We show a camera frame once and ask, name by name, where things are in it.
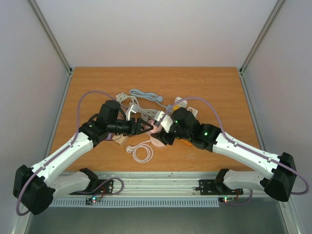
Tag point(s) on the white plug adapter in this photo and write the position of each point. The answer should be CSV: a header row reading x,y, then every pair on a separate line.
x,y
182,104

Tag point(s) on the beige cube socket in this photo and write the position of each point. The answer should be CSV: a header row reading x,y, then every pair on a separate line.
x,y
120,140

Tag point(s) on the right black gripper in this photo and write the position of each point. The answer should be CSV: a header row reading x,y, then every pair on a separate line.
x,y
167,136

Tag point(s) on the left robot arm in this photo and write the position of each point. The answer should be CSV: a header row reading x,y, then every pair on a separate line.
x,y
37,186

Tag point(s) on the pink round socket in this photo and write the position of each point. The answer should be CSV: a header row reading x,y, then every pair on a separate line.
x,y
157,143

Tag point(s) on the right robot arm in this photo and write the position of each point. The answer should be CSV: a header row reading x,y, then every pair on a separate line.
x,y
271,173

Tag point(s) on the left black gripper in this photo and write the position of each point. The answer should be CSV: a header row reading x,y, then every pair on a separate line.
x,y
138,126

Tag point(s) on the orange power strip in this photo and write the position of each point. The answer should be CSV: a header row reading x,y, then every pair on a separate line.
x,y
186,141

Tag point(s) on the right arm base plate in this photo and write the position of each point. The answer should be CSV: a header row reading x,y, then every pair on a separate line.
x,y
210,187

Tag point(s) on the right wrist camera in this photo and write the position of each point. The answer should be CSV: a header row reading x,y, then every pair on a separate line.
x,y
164,120

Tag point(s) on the pink cube socket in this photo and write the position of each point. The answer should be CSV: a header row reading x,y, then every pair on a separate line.
x,y
156,129

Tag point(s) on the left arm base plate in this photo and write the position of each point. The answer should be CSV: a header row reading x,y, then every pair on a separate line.
x,y
102,186

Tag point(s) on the white cube socket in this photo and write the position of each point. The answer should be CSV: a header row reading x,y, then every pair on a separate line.
x,y
193,111

